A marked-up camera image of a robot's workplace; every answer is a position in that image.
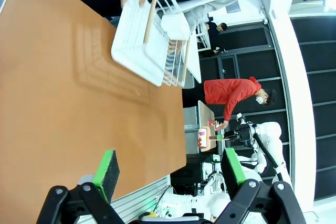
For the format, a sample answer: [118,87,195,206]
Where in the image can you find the plain white table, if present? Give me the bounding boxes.
[185,34,203,88]

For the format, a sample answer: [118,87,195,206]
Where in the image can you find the white plastic cutlery holder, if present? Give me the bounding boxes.
[160,14,191,41]

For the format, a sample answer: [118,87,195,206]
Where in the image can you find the white wire dish rack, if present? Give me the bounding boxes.
[111,0,203,88]

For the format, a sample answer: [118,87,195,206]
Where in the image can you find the person in dark clothes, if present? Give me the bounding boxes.
[206,22,228,55]

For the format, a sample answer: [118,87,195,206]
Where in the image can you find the grey cabinet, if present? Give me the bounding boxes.
[183,105,201,156]

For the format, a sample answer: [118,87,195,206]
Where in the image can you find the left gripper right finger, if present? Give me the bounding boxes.
[215,147,307,224]

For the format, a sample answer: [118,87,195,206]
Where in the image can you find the red snack package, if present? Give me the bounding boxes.
[208,119,224,131]

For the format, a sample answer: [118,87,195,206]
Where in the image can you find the white robot with black gripper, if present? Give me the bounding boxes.
[224,113,293,188]

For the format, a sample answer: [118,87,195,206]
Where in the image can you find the person in red jacket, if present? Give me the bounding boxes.
[182,76,278,130]

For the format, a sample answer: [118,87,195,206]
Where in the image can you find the white and red paper cup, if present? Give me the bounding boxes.
[197,128,208,148]

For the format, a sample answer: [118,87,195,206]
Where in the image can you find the aluminium table frame rail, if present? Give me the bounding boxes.
[110,174,172,224]

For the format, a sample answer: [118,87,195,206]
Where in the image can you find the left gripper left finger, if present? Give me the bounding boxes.
[36,150,125,224]

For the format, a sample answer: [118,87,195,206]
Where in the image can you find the small wooden side table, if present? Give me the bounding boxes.
[197,100,224,153]

